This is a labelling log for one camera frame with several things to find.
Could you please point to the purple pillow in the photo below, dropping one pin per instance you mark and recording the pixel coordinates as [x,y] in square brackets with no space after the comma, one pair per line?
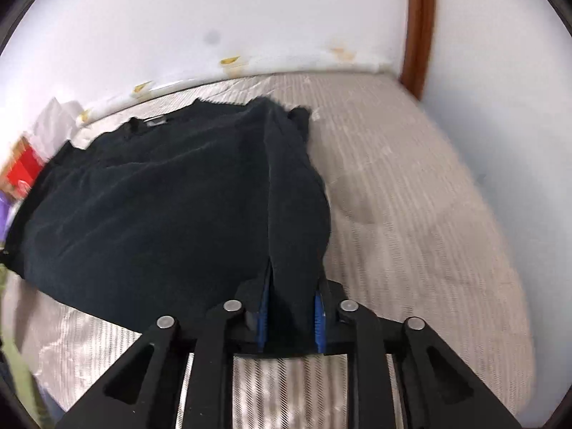
[4,219]

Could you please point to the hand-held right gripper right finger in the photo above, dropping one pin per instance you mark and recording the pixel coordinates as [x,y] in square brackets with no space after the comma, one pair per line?
[319,321]

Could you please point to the black sweater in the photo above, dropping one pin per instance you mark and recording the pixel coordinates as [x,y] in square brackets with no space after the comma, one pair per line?
[156,210]

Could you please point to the striped mattress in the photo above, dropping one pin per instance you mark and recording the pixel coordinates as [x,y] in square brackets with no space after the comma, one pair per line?
[424,232]

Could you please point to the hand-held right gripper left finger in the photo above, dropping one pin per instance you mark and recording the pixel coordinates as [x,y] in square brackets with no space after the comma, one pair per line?
[263,317]

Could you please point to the white plastic bag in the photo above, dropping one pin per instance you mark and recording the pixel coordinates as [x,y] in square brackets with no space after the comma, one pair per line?
[56,120]

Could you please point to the white sheet with yellow prints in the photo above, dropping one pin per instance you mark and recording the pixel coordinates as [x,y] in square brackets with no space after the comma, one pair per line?
[250,71]

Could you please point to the red paper bag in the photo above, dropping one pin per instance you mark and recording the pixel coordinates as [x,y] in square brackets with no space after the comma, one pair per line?
[22,172]

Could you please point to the brown wooden door frame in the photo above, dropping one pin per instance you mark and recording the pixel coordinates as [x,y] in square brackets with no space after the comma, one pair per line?
[418,31]

